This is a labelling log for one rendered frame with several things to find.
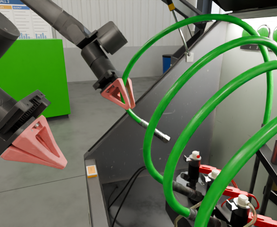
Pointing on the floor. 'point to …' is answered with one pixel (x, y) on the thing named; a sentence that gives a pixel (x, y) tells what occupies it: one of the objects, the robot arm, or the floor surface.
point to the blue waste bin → (166, 62)
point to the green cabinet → (36, 74)
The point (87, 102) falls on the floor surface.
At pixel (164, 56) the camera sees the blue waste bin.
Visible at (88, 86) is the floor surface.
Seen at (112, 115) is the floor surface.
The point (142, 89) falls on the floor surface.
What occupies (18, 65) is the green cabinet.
